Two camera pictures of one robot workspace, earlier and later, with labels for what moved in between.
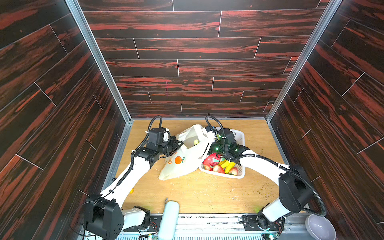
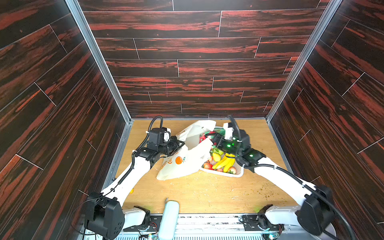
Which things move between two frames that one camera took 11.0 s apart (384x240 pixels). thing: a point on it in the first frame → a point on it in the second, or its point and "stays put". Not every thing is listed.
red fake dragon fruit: (213, 159) → (202, 136)
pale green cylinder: (169, 221) stays put
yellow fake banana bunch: (227, 165) stays put
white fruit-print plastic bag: (196, 143) stays put
